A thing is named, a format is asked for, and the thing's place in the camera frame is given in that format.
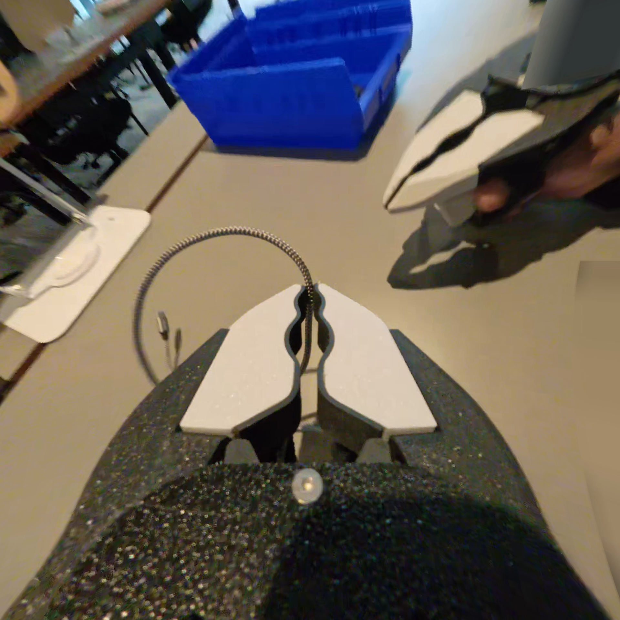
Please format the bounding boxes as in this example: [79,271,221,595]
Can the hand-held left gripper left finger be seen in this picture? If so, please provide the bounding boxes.
[179,283,305,463]

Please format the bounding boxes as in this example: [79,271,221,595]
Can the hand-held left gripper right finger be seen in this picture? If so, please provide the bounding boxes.
[312,282,438,463]

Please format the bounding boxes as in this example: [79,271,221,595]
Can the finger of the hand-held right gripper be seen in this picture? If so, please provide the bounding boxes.
[385,111,546,228]
[383,89,487,204]

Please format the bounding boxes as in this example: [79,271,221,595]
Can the grey braided usb cable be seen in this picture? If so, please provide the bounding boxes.
[133,226,323,434]

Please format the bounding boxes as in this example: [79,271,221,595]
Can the person's right hand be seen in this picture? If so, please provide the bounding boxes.
[474,119,620,214]

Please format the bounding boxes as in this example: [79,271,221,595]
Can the blue plastic bin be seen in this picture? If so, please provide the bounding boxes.
[167,0,413,151]

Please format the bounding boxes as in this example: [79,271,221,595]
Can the black office chair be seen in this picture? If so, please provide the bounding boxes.
[19,73,151,168]

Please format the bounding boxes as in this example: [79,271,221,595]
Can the brown-edged office table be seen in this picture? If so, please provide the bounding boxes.
[0,0,172,129]

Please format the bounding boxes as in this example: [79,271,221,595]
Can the white flat base plate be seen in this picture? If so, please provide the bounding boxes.
[0,157,152,345]

